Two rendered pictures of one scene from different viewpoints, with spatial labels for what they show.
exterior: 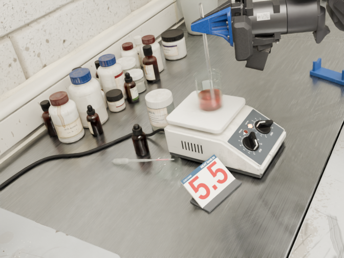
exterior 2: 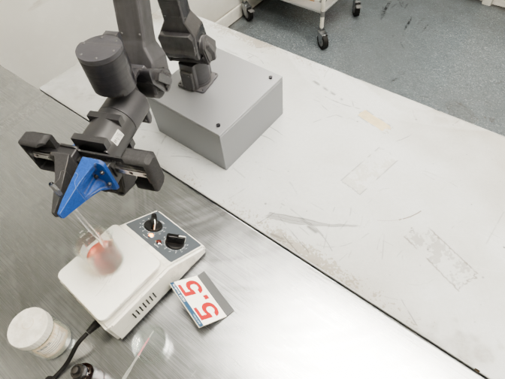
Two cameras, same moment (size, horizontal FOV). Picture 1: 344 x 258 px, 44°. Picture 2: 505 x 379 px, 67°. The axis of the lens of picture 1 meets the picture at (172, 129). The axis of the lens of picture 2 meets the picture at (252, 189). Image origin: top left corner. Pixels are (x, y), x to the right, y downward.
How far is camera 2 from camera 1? 47 cm
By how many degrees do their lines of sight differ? 59
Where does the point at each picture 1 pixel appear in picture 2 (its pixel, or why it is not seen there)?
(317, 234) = (284, 231)
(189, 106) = (90, 287)
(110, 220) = not seen: outside the picture
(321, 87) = not seen: hidden behind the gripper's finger
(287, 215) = (258, 244)
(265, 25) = (124, 143)
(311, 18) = (145, 106)
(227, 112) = (132, 247)
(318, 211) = (260, 222)
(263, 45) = not seen: hidden behind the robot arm
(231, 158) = (182, 268)
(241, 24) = (149, 156)
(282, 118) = (122, 209)
